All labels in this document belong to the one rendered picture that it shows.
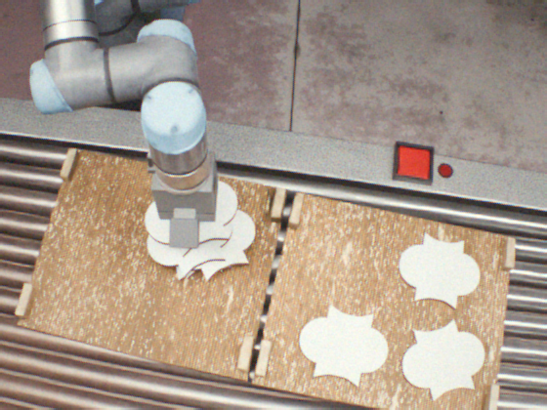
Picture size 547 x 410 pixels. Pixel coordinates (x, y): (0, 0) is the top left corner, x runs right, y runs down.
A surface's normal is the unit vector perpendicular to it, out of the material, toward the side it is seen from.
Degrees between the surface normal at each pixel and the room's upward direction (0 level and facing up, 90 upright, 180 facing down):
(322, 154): 0
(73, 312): 0
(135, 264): 0
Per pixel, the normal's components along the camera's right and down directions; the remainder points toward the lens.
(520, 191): 0.03, -0.40
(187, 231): 0.01, 0.06
